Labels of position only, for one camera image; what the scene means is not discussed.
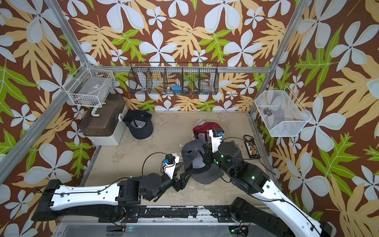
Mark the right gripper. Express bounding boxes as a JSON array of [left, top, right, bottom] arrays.
[[201, 143, 236, 179]]

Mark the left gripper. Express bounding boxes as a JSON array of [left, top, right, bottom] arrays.
[[146, 160, 192, 201]]

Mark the red baseball cap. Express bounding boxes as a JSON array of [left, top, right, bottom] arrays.
[[192, 122, 223, 143]]

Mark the dark grey baseball cap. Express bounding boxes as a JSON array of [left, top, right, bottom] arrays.
[[181, 139, 224, 185]]

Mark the black baseball cap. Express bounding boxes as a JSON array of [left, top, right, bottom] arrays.
[[123, 110, 154, 140]]

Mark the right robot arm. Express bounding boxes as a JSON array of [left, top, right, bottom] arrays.
[[209, 128, 335, 237]]

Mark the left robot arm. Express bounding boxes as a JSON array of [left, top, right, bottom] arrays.
[[31, 154, 194, 223]]

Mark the white cap under pile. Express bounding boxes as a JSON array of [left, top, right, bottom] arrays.
[[195, 119, 215, 126]]

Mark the black parallel charging board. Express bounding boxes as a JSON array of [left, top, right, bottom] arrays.
[[243, 135, 261, 160]]

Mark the white box with brown lid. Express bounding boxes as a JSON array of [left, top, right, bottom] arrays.
[[79, 94, 128, 146]]

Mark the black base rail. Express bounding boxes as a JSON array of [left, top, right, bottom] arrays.
[[123, 205, 234, 223]]

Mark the black wire wall basket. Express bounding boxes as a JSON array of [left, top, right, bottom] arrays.
[[127, 62, 220, 95]]

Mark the white wire wall basket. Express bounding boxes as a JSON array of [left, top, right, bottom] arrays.
[[63, 63, 115, 108]]

